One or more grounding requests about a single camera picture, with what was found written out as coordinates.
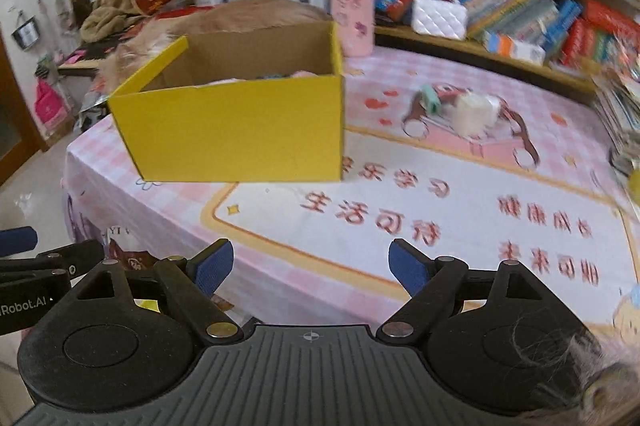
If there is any wooden bookshelf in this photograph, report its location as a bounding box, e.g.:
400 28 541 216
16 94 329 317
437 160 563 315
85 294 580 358
322 0 640 107

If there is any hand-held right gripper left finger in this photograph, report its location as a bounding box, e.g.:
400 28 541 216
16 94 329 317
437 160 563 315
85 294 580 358
75 239 242 343

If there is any pink hanging bag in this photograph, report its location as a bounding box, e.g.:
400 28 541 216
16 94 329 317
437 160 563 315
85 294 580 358
34 78 68 129

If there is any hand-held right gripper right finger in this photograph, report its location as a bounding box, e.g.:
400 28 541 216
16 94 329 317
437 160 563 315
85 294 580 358
376 238 533 342

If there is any yellow cardboard box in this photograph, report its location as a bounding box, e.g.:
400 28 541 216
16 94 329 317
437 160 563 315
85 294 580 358
106 20 346 183

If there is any brown blanket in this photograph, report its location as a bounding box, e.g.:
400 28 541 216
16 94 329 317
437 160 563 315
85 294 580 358
80 0 146 42

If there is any black keyboard piano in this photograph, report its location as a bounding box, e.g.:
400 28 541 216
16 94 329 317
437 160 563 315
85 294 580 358
57 41 126 77

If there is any row of blue books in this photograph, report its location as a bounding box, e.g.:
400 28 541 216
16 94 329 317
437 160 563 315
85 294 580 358
370 0 640 77

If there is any small green toy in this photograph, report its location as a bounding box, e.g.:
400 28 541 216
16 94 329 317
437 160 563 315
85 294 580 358
419 85 443 114

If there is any pink cup with stickers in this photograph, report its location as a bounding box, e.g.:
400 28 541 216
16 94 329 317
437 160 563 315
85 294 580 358
328 0 376 57

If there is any stack of magazines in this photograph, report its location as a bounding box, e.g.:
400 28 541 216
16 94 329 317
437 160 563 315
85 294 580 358
592 71 640 177

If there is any white quilted pearl-handle purse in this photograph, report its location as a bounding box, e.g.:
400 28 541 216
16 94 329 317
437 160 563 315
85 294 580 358
411 0 468 41

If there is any white fluffy toy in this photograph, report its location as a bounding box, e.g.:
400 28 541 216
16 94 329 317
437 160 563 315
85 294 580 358
452 93 501 139

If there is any red snack bag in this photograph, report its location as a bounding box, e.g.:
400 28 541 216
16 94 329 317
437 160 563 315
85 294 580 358
107 236 156 272

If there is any black hanging bag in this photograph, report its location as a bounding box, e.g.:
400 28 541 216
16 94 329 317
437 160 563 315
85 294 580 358
11 11 41 52

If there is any tan furry tuft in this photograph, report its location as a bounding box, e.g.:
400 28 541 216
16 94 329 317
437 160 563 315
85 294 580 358
510 311 640 426

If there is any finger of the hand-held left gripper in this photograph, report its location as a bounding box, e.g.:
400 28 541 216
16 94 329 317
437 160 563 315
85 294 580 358
0 226 39 258
0 240 105 293

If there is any orange and white carton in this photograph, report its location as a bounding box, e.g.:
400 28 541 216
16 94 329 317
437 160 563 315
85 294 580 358
482 32 547 66

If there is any pink printed tablecloth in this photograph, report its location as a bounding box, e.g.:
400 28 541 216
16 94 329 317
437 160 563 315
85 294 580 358
60 41 640 426

